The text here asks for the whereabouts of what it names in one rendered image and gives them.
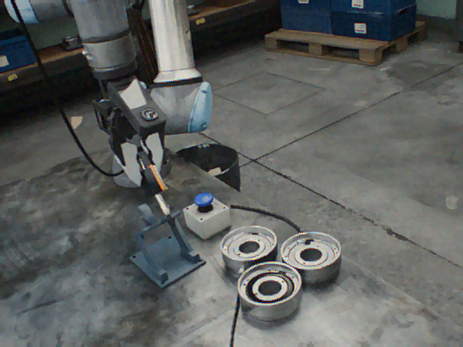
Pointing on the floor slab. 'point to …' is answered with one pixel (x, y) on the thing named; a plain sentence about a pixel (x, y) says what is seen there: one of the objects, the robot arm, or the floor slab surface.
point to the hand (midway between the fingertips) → (148, 176)
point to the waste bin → (208, 152)
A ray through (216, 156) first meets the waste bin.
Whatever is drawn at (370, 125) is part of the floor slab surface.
